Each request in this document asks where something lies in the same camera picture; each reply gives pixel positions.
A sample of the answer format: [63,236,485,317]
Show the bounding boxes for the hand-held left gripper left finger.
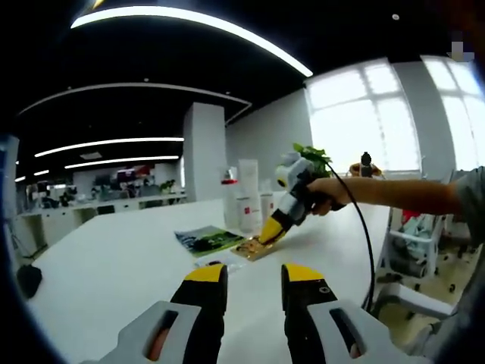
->
[100,264,229,364]

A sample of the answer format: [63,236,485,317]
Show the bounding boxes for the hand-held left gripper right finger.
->
[280,264,414,364]

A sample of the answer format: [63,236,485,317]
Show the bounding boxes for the clear cap white skincare tube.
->
[259,180,275,229]

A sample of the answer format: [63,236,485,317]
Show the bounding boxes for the white skincare pump bottle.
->
[236,193,263,234]

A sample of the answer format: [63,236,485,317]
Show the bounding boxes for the gold foil packet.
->
[230,234,284,263]

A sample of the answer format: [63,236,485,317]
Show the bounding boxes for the red collar skincare bottle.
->
[222,166,241,228]

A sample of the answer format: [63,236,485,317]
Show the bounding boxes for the person's right hand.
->
[306,177,352,217]

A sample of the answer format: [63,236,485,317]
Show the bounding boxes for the potted green plant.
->
[293,143,333,179]

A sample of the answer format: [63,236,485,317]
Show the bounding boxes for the clear plastic packet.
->
[193,254,251,275]

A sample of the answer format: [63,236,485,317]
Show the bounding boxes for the green packet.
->
[189,225,248,257]

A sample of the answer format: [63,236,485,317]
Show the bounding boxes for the small orange black object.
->
[350,151,384,179]

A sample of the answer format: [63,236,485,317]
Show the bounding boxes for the blue silver packet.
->
[174,228,204,252]

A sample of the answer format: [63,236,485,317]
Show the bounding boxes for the bright window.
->
[420,54,485,172]
[304,59,422,176]

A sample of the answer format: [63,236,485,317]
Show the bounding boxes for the white square pillar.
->
[183,101,228,202]

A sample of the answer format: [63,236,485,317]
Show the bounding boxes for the white office chair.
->
[378,212,450,291]
[373,282,455,323]

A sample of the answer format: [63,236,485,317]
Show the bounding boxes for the white office desk row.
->
[17,192,189,228]

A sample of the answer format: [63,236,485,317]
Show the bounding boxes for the long ceiling light strip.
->
[70,5,314,77]

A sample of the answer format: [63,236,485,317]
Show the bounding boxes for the black cable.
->
[324,161,377,312]

